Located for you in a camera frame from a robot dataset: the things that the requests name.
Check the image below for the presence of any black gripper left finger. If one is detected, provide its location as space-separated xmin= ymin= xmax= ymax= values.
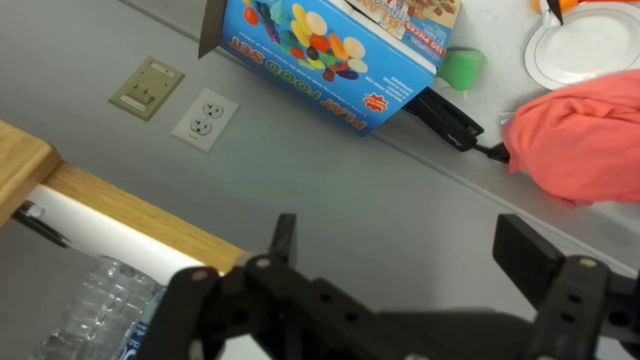
xmin=132 ymin=212 xmax=298 ymax=360

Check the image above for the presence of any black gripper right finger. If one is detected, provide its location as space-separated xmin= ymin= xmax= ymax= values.
xmin=491 ymin=214 xmax=640 ymax=360

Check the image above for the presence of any wooden upper cabinet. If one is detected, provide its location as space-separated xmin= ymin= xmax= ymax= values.
xmin=0 ymin=122 xmax=242 ymax=281

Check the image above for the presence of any green toy ball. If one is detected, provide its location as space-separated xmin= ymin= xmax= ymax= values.
xmin=437 ymin=47 xmax=483 ymax=90

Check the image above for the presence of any clear water bottle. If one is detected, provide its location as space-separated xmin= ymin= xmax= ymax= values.
xmin=30 ymin=257 xmax=163 ymax=360

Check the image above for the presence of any coral pink cloth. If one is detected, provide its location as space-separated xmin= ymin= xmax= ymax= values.
xmin=502 ymin=69 xmax=640 ymax=203

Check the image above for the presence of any white small plate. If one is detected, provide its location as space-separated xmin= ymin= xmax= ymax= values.
xmin=524 ymin=2 xmax=640 ymax=90

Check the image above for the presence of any blue play food set box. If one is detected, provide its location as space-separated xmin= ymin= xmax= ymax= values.
xmin=198 ymin=0 xmax=461 ymax=132

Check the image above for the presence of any white wall outlet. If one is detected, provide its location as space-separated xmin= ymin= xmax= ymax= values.
xmin=171 ymin=87 xmax=238 ymax=152

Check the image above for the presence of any beige wall switch plate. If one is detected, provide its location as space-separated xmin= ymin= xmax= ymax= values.
xmin=109 ymin=56 xmax=184 ymax=119

